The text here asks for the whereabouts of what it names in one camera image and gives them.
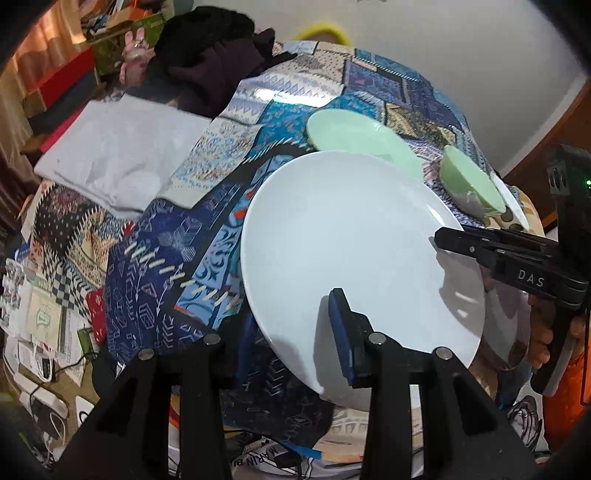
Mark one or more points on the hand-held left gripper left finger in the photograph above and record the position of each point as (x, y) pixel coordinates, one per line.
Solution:
(203, 369)

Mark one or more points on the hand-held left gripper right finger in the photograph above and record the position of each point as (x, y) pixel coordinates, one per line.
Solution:
(339, 332)

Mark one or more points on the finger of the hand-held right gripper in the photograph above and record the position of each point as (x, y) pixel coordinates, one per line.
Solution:
(517, 235)
(461, 242)

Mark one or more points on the large white plate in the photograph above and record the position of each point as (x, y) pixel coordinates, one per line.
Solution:
(341, 240)

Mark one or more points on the person's right hand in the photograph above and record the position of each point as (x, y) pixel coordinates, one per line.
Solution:
(538, 346)

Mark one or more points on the beige fleece blanket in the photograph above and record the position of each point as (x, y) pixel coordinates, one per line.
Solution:
(535, 212)

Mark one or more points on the green bowl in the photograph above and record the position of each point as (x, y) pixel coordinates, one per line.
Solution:
(466, 177)

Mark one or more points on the white printed bag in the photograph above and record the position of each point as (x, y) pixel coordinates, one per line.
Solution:
(272, 457)

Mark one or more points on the blue patchwork blanket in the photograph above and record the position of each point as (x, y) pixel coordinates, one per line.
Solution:
(184, 258)

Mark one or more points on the red patterned pouch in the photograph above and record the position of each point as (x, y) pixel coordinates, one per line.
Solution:
(97, 314)

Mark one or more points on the green plate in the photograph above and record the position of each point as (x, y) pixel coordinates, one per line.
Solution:
(360, 134)

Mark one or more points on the white power strip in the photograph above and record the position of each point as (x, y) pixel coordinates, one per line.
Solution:
(46, 397)

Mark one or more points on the stack of papers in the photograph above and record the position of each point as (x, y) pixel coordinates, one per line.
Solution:
(44, 318)

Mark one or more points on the cartoon print cloth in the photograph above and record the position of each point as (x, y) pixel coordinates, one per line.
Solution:
(526, 415)

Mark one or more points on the orange clothing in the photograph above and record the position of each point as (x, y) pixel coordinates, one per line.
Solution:
(568, 415)

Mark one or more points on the white folded cloth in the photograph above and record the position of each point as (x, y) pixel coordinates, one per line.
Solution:
(115, 147)

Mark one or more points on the dark clothes pile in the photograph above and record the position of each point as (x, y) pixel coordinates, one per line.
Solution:
(207, 60)

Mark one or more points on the red cabinet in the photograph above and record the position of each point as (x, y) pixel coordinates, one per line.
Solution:
(60, 78)

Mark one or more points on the pink bunny doll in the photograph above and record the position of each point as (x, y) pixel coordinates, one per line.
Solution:
(134, 50)

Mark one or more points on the green box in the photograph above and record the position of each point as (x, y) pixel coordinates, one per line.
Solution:
(108, 55)

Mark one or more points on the orange curtain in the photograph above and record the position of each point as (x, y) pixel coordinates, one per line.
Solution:
(41, 37)

